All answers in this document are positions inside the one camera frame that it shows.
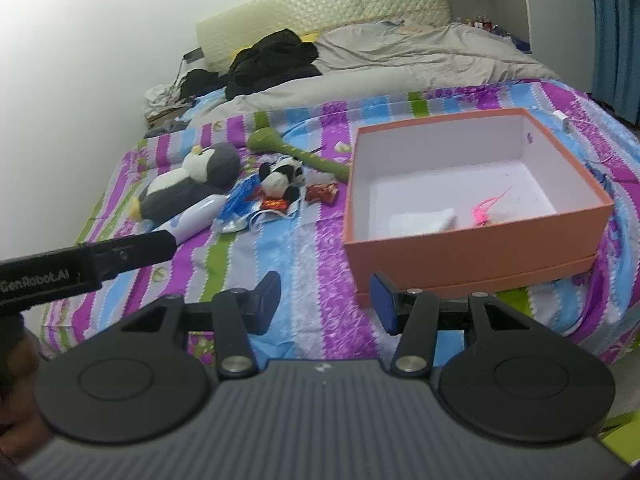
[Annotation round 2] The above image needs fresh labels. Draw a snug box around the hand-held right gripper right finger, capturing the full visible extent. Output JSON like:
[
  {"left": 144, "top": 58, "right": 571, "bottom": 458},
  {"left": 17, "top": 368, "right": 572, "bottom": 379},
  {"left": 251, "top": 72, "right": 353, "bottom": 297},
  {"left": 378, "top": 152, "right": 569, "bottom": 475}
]
[{"left": 369, "top": 272, "right": 521, "bottom": 377}]

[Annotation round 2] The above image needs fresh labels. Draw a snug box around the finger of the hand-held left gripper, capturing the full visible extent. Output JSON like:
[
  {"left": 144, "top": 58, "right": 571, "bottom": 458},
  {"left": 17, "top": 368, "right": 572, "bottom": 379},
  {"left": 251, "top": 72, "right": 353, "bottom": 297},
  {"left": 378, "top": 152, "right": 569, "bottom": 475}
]
[{"left": 82, "top": 230, "right": 178, "bottom": 282}]

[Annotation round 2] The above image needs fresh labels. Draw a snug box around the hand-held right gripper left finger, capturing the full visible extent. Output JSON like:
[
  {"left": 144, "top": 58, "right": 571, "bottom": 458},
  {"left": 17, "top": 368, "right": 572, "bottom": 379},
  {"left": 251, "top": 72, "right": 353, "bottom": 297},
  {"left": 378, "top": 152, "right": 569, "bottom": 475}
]
[{"left": 120, "top": 271, "right": 282, "bottom": 376}]

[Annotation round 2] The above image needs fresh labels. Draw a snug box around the white cloth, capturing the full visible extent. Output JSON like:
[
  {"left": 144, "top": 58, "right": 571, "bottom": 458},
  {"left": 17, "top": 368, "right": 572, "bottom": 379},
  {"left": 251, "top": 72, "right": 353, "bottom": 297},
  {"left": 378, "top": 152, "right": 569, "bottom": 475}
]
[
  {"left": 144, "top": 84, "right": 183, "bottom": 116},
  {"left": 390, "top": 207, "right": 458, "bottom": 237}
]

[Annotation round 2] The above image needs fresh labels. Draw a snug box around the salmon pink cardboard box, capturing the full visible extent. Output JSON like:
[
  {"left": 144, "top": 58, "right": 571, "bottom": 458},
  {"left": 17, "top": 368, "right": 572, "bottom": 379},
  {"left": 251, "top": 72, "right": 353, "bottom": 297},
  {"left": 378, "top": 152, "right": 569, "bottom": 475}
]
[{"left": 342, "top": 107, "right": 615, "bottom": 308}]

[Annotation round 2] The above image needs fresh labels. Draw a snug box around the small panda plush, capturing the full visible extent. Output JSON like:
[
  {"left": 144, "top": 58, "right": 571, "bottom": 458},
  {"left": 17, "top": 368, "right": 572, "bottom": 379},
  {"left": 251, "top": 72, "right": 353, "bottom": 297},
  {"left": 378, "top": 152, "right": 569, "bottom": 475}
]
[{"left": 257, "top": 156, "right": 306, "bottom": 201}]

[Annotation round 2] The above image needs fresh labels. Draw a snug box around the pink feather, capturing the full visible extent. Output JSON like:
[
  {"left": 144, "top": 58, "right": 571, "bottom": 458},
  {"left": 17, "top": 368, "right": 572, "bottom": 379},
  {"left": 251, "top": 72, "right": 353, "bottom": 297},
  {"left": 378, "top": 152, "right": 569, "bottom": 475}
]
[{"left": 470, "top": 186, "right": 513, "bottom": 226}]

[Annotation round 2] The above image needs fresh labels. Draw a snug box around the striped floral bedsheet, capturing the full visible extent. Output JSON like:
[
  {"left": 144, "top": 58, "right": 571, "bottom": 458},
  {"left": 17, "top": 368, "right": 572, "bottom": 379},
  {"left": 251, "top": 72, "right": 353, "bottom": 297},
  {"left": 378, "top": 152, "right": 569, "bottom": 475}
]
[{"left": 40, "top": 79, "right": 640, "bottom": 366}]

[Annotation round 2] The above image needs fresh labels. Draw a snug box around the white plastic bottle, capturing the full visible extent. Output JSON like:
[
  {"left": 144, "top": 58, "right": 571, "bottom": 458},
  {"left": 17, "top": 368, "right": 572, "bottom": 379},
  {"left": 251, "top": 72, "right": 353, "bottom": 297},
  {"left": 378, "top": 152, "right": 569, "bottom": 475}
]
[{"left": 162, "top": 194, "right": 227, "bottom": 243}]

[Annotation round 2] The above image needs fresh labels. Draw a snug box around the blue face mask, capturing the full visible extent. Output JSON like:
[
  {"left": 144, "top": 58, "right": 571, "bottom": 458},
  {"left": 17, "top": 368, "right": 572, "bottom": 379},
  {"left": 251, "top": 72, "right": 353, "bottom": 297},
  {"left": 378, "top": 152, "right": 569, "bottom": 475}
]
[{"left": 247, "top": 200, "right": 303, "bottom": 235}]

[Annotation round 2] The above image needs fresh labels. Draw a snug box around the blue white plastic packet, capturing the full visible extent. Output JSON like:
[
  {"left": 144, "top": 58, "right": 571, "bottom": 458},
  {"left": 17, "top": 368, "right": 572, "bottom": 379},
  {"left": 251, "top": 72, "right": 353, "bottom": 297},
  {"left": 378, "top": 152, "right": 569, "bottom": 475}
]
[{"left": 222, "top": 179, "right": 261, "bottom": 221}]

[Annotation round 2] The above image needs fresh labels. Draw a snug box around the grey white penguin plush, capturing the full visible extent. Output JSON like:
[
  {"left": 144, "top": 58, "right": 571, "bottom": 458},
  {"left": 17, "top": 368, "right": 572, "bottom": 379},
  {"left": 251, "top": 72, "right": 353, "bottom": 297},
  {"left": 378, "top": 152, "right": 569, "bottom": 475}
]
[{"left": 127, "top": 142, "right": 241, "bottom": 223}]

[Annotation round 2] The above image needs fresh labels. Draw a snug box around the grey cloth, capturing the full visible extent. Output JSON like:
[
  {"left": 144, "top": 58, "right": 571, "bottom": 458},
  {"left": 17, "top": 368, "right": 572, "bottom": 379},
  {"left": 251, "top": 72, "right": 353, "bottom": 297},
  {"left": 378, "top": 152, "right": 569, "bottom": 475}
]
[{"left": 145, "top": 119, "right": 188, "bottom": 138}]

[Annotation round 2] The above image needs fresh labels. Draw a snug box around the brown cardboard box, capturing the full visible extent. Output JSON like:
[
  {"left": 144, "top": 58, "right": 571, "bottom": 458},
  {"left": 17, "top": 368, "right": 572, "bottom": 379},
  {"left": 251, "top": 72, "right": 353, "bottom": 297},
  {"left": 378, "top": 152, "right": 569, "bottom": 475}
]
[{"left": 146, "top": 107, "right": 193, "bottom": 128}]

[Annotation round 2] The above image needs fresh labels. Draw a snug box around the white crumpled cloth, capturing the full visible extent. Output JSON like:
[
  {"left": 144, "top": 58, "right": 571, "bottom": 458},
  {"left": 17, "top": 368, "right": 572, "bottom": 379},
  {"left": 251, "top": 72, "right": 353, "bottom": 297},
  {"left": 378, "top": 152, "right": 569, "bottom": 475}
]
[{"left": 144, "top": 84, "right": 183, "bottom": 116}]

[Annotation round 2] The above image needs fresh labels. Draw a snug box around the green plush stick toy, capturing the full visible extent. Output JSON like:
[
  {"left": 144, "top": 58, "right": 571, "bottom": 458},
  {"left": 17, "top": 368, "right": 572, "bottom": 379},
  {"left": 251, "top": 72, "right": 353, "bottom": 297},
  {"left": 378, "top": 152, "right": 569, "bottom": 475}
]
[{"left": 247, "top": 128, "right": 351, "bottom": 181}]

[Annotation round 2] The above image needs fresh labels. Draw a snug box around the dark cloth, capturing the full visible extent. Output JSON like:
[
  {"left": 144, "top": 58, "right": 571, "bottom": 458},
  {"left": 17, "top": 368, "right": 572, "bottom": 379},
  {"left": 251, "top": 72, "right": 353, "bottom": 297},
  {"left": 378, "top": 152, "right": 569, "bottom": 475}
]
[{"left": 180, "top": 68, "right": 228, "bottom": 98}]

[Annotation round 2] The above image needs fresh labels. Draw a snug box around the black clothes pile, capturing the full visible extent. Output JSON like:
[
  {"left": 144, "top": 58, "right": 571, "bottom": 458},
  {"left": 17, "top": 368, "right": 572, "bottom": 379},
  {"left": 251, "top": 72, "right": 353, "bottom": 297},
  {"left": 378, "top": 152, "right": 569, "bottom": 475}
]
[{"left": 225, "top": 29, "right": 321, "bottom": 101}]

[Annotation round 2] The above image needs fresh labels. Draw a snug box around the grey duvet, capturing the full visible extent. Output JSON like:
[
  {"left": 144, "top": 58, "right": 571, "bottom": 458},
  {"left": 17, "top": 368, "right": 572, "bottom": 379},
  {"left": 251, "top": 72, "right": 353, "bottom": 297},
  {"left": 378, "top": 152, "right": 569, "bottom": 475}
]
[{"left": 192, "top": 22, "right": 558, "bottom": 126}]

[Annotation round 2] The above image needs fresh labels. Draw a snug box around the yellow pillow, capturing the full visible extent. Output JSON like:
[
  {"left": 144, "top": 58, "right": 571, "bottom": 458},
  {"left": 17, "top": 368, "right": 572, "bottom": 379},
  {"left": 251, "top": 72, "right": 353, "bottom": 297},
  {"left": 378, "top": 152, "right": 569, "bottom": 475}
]
[{"left": 235, "top": 31, "right": 321, "bottom": 58}]

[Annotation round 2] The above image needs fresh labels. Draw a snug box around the lime green object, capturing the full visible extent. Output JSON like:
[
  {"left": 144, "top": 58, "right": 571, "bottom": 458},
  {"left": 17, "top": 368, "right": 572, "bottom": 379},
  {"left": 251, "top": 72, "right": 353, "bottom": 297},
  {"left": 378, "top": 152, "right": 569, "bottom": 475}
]
[{"left": 597, "top": 412, "right": 640, "bottom": 461}]

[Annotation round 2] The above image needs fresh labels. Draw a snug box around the cream quilted headboard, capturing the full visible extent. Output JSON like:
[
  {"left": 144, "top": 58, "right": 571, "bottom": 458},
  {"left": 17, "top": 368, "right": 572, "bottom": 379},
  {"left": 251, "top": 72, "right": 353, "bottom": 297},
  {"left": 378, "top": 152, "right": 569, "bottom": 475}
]
[{"left": 195, "top": 0, "right": 447, "bottom": 73}]

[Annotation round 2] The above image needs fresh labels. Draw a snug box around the black cable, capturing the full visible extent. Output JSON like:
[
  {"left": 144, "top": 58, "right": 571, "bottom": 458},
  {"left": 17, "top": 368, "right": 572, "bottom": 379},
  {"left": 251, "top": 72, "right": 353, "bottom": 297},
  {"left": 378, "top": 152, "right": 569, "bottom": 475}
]
[{"left": 172, "top": 57, "right": 188, "bottom": 106}]

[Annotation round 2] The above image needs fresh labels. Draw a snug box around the white charger cable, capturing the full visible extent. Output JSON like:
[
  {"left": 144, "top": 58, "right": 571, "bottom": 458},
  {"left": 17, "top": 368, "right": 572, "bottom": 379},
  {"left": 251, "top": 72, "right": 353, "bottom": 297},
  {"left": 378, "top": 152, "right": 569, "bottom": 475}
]
[{"left": 570, "top": 120, "right": 640, "bottom": 166}]

